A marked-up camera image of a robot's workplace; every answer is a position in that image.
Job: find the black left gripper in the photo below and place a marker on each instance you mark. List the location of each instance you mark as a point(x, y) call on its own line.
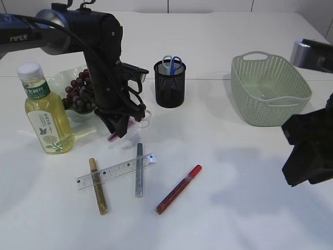
point(113, 94)

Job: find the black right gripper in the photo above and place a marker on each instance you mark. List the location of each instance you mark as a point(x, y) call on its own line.
point(311, 137)

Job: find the pink small scissors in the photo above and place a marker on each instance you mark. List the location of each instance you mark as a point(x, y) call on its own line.
point(143, 123)

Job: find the purple grape bunch with leaf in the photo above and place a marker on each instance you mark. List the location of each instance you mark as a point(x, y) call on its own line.
point(79, 94)

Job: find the clear plastic ruler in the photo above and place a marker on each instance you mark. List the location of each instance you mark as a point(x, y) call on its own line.
point(114, 172)

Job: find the yellow tea drink bottle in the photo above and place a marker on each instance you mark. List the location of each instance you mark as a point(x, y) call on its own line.
point(45, 111)

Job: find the blue capped scissors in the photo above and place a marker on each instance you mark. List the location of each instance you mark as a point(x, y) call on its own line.
point(171, 64)

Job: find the clear plastic sheet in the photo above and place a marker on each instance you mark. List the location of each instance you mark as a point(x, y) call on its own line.
point(266, 96)

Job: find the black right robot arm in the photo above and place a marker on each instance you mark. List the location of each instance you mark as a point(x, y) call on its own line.
point(312, 55)

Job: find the green plastic woven basket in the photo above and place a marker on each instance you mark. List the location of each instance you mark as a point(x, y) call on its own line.
point(257, 72)

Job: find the silver glitter pen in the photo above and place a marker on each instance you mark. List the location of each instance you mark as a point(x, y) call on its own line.
point(139, 180)

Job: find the green wavy glass plate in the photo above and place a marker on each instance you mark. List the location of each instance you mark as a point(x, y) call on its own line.
point(63, 79)

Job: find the black mesh pen holder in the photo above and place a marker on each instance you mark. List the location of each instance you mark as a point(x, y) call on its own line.
point(169, 90)

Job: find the gold glitter pen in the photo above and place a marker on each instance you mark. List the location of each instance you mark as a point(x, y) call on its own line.
point(101, 201)

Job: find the red glitter pen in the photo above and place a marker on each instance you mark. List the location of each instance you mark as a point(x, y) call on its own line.
point(169, 199)

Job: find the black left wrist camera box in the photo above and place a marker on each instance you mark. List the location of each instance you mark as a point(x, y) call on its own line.
point(134, 73)

